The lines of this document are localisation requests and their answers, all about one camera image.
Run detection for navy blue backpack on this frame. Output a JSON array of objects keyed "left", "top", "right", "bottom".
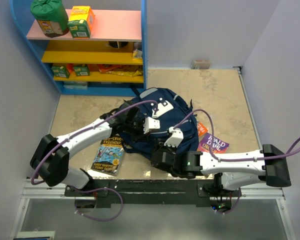
[{"left": 119, "top": 87, "right": 199, "bottom": 159}]

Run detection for orange 78-storey treehouse book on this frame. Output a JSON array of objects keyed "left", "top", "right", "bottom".
[{"left": 196, "top": 121, "right": 209, "bottom": 138}]

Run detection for Roald Dahl Charlie book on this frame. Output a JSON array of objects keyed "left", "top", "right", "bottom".
[{"left": 197, "top": 133, "right": 230, "bottom": 154}]

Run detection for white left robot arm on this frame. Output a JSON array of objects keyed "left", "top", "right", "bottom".
[{"left": 30, "top": 100, "right": 158, "bottom": 196}]

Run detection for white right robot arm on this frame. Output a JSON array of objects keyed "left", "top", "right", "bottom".
[{"left": 150, "top": 144, "right": 292, "bottom": 197}]

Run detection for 169-storey treehouse book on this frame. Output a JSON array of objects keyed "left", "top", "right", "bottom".
[{"left": 91, "top": 136, "right": 125, "bottom": 176}]

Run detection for orange yellow snack packets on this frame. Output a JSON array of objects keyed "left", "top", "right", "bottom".
[{"left": 71, "top": 64, "right": 143, "bottom": 77}]

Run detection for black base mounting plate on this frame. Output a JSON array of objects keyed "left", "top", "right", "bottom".
[{"left": 64, "top": 179, "right": 240, "bottom": 210}]

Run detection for green box right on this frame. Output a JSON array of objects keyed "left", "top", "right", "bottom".
[{"left": 73, "top": 64, "right": 90, "bottom": 77}]

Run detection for blue shelf unit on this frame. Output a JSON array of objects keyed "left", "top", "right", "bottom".
[{"left": 9, "top": 0, "right": 148, "bottom": 97}]

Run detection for green box left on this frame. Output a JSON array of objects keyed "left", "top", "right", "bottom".
[{"left": 51, "top": 65, "right": 70, "bottom": 79}]

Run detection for yellow green carton box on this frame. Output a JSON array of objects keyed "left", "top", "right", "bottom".
[{"left": 67, "top": 6, "right": 95, "bottom": 39}]

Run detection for green chips canister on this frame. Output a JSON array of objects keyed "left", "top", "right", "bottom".
[{"left": 30, "top": 0, "right": 69, "bottom": 38}]

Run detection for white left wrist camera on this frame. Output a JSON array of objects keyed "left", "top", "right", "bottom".
[{"left": 143, "top": 109, "right": 161, "bottom": 134}]

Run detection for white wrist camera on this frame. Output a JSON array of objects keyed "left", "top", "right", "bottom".
[
  {"left": 164, "top": 126, "right": 184, "bottom": 148},
  {"left": 143, "top": 109, "right": 161, "bottom": 134}
]

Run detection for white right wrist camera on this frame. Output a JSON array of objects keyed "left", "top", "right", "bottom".
[{"left": 164, "top": 126, "right": 184, "bottom": 148}]

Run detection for small brown box at wall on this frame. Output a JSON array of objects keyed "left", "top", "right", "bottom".
[{"left": 191, "top": 59, "right": 211, "bottom": 70}]

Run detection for aluminium rail frame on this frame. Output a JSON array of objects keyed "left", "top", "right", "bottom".
[{"left": 11, "top": 68, "right": 290, "bottom": 240}]

